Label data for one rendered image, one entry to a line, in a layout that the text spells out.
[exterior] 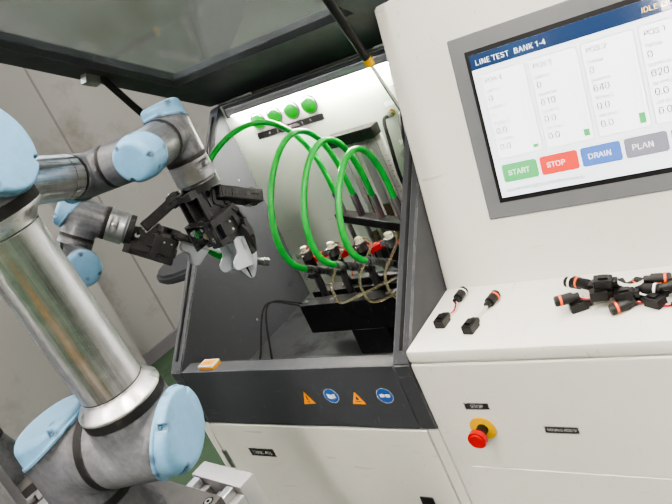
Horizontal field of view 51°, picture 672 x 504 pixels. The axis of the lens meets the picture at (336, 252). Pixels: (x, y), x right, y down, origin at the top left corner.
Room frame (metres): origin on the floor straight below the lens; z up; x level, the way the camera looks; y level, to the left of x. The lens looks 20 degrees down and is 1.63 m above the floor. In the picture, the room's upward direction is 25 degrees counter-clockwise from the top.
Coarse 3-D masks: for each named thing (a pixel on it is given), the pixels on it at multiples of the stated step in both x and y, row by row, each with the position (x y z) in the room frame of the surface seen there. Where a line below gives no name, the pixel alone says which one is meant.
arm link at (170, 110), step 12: (156, 108) 1.23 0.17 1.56; (168, 108) 1.23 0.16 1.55; (180, 108) 1.25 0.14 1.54; (144, 120) 1.24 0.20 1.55; (168, 120) 1.22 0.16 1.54; (180, 120) 1.24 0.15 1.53; (180, 132) 1.21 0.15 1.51; (192, 132) 1.25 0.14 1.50; (192, 144) 1.24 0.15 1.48; (180, 156) 1.23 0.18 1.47; (192, 156) 1.23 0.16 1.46; (168, 168) 1.25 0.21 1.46
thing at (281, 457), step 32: (224, 448) 1.58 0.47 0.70; (256, 448) 1.50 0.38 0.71; (288, 448) 1.44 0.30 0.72; (320, 448) 1.37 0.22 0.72; (352, 448) 1.31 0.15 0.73; (384, 448) 1.26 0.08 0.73; (416, 448) 1.20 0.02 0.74; (288, 480) 1.47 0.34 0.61; (320, 480) 1.41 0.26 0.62; (352, 480) 1.34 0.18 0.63; (384, 480) 1.28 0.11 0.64; (416, 480) 1.23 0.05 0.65; (448, 480) 1.18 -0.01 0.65
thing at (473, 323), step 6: (492, 294) 1.19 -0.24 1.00; (498, 294) 1.19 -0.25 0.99; (486, 300) 1.18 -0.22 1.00; (492, 300) 1.17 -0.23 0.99; (486, 306) 1.17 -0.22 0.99; (480, 312) 1.17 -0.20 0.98; (468, 318) 1.14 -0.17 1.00; (474, 318) 1.13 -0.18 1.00; (468, 324) 1.12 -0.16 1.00; (474, 324) 1.12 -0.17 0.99; (462, 330) 1.12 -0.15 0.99; (468, 330) 1.12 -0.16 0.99; (474, 330) 1.12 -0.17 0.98
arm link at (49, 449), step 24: (48, 408) 0.94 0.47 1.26; (72, 408) 0.88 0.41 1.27; (24, 432) 0.90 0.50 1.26; (48, 432) 0.85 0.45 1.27; (72, 432) 0.85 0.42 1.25; (24, 456) 0.85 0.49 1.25; (48, 456) 0.84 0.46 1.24; (72, 456) 0.83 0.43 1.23; (48, 480) 0.84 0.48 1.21; (72, 480) 0.83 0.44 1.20
